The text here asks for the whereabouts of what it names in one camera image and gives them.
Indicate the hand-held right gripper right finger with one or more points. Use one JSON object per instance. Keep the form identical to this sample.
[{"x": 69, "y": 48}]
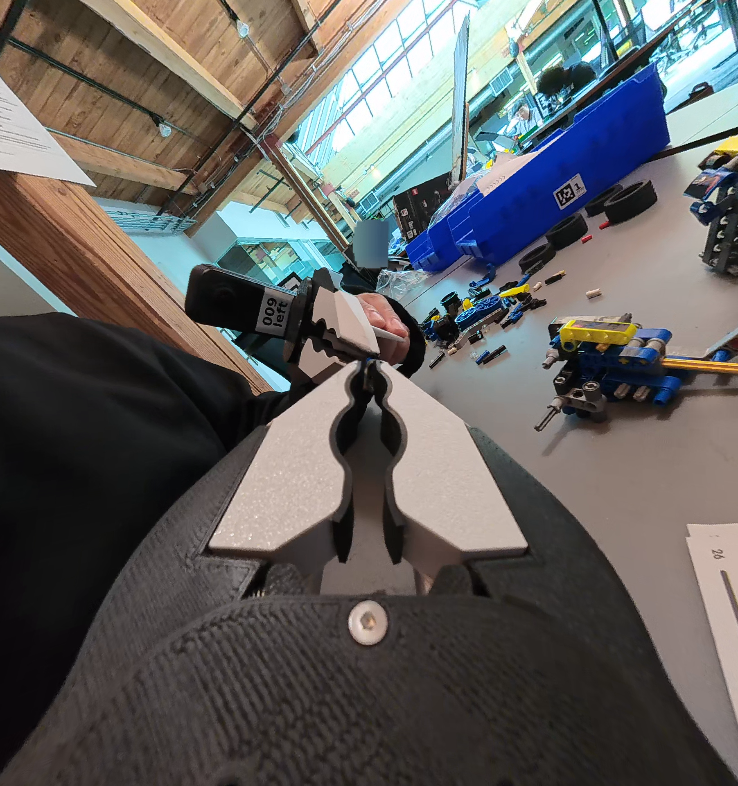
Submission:
[{"x": 455, "y": 491}]

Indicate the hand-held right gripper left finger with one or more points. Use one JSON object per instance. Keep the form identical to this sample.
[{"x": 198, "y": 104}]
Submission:
[{"x": 283, "y": 491}]

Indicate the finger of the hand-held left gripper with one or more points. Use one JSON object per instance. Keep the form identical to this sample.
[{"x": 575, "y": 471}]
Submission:
[
  {"x": 350, "y": 319},
  {"x": 316, "y": 365}
]

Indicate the lego assembly with yellow axle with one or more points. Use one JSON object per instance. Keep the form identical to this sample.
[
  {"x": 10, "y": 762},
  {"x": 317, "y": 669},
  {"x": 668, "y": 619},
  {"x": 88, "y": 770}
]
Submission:
[{"x": 614, "y": 362}]

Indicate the pile of loose lego pieces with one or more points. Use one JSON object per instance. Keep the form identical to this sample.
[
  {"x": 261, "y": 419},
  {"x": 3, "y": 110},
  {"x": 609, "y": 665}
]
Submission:
[{"x": 485, "y": 307}]

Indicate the black lego tire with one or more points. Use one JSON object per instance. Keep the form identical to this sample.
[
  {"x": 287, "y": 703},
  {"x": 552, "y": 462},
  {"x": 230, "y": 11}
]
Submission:
[
  {"x": 595, "y": 199},
  {"x": 638, "y": 206},
  {"x": 565, "y": 233},
  {"x": 537, "y": 259}
]

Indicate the tan black lego pin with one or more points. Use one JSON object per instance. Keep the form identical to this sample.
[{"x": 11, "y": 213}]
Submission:
[{"x": 555, "y": 277}]

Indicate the person's left hand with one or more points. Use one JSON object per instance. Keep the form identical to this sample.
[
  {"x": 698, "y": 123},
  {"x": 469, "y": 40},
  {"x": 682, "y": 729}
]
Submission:
[{"x": 388, "y": 313}]

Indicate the clear plastic bag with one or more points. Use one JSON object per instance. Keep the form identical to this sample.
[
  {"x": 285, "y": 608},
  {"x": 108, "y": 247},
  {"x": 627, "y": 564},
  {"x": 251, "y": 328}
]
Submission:
[{"x": 399, "y": 282}]

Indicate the blue plastic bin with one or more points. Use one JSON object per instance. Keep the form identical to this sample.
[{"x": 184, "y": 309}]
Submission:
[{"x": 528, "y": 202}]

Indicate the person's black clothing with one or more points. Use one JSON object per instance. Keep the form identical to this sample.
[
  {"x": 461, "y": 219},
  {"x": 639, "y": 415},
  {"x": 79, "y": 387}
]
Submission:
[{"x": 68, "y": 460}]

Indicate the thin upright panel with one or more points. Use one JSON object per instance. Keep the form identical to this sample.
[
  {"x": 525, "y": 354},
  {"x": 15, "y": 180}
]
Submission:
[{"x": 461, "y": 92}]

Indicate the printed paper sheet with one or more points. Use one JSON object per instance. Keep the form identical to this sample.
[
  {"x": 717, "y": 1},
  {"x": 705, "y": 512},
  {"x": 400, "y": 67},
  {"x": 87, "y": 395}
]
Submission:
[{"x": 6, "y": 123}]

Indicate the instruction booklet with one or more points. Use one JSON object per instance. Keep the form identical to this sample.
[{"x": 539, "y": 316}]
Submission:
[{"x": 737, "y": 614}]

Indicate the wooden post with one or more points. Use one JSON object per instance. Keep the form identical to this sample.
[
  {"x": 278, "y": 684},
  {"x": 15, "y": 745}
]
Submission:
[{"x": 68, "y": 245}]

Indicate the lego assembly with dark frame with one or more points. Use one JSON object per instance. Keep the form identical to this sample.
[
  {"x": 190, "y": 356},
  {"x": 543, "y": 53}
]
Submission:
[{"x": 728, "y": 209}]

